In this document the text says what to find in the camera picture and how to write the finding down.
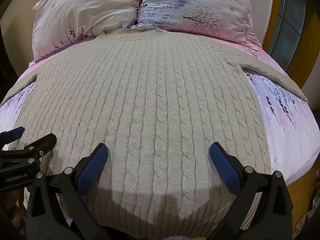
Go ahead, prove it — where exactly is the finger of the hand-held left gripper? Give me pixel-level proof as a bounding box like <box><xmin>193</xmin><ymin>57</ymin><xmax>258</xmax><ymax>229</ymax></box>
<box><xmin>0</xmin><ymin>133</ymin><xmax>57</xmax><ymax>173</ymax></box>
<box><xmin>0</xmin><ymin>127</ymin><xmax>25</xmax><ymax>144</ymax></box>

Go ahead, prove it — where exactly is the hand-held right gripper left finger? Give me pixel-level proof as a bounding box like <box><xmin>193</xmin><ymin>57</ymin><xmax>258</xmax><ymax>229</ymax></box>
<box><xmin>26</xmin><ymin>143</ymin><xmax>110</xmax><ymax>240</ymax></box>

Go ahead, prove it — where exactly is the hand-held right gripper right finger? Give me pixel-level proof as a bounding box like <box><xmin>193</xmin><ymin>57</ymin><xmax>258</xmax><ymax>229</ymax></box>
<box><xmin>209</xmin><ymin>142</ymin><xmax>293</xmax><ymax>240</ymax></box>

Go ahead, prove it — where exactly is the beige cable-knit sweater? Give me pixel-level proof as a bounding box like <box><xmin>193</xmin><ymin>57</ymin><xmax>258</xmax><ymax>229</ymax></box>
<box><xmin>0</xmin><ymin>27</ymin><xmax>308</xmax><ymax>233</ymax></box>

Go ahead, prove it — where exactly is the pink floral bed sheet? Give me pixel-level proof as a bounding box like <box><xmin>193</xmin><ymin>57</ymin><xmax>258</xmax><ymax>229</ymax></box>
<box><xmin>0</xmin><ymin>31</ymin><xmax>320</xmax><ymax>205</ymax></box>

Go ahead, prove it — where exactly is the yellow bed base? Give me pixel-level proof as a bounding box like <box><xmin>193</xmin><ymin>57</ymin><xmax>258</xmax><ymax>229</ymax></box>
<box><xmin>286</xmin><ymin>165</ymin><xmax>320</xmax><ymax>233</ymax></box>

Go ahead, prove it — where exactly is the pink floral pillow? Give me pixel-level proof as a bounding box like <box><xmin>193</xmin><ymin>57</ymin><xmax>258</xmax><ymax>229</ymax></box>
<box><xmin>32</xmin><ymin>0</ymin><xmax>143</xmax><ymax>62</ymax></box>

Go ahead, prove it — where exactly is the blue window glass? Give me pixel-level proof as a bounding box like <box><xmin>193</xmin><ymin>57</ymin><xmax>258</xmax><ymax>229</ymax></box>
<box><xmin>269</xmin><ymin>0</ymin><xmax>307</xmax><ymax>68</ymax></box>

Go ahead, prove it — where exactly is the pink pillow with tree print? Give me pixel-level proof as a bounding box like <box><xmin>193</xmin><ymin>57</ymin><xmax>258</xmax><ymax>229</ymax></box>
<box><xmin>137</xmin><ymin>0</ymin><xmax>253</xmax><ymax>43</ymax></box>

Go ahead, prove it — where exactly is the yellow wooden window frame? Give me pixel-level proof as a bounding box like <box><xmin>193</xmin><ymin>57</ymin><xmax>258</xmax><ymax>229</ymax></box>
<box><xmin>261</xmin><ymin>0</ymin><xmax>320</xmax><ymax>88</ymax></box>

